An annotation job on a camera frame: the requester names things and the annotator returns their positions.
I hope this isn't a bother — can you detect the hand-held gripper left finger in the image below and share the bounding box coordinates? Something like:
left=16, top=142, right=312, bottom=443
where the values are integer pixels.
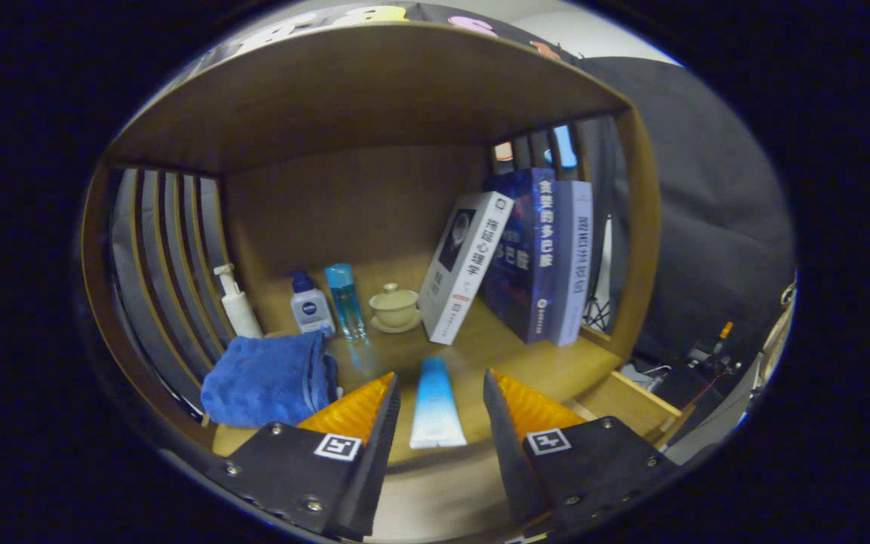
left=205, top=372, right=402, bottom=541

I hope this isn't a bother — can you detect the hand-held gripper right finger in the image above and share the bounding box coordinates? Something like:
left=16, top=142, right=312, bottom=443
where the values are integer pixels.
left=483, top=369, right=679, bottom=530

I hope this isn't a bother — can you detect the blue white cosmetic tube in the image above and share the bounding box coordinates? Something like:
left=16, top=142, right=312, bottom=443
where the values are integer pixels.
left=409, top=357, right=467, bottom=450

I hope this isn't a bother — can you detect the wooden drawer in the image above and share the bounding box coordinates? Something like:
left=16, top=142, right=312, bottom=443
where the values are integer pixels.
left=359, top=370, right=683, bottom=543

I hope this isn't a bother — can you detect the wooden countertop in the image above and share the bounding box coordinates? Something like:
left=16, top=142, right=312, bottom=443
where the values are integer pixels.
left=212, top=298, right=625, bottom=465

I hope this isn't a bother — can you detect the wooden cabinet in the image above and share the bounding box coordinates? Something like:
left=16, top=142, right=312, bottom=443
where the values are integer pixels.
left=80, top=21, right=664, bottom=454

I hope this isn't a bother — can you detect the blue folded towel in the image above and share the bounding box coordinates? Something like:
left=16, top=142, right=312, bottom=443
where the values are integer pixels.
left=201, top=331, right=341, bottom=429

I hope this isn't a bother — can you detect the beige lidded tea cup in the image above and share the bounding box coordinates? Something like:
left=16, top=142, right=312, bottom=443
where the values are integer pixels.
left=369, top=283, right=422, bottom=334

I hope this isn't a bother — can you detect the clear blue bottle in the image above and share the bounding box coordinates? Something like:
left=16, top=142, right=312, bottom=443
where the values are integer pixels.
left=325, top=262, right=367, bottom=341

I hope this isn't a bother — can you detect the white lotion bottle blue cap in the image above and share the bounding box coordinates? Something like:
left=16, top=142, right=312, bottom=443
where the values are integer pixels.
left=289, top=271, right=336, bottom=336

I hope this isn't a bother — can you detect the black light stand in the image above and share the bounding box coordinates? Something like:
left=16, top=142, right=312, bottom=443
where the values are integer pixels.
left=585, top=295, right=615, bottom=333

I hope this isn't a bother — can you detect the white book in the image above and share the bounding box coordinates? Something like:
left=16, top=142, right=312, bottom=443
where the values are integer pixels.
left=418, top=190, right=515, bottom=346

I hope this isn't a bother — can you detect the white pump bottle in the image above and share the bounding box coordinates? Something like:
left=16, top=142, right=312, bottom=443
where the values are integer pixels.
left=213, top=263, right=264, bottom=339

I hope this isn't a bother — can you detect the dark blue book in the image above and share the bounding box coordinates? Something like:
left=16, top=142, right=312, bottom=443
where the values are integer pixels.
left=480, top=168, right=558, bottom=345

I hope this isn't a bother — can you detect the lavender book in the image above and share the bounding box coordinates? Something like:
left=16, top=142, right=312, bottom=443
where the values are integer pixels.
left=552, top=180, right=594, bottom=347

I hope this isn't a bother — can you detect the beige fabric item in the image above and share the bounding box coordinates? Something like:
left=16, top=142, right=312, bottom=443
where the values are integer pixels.
left=760, top=283, right=797, bottom=394

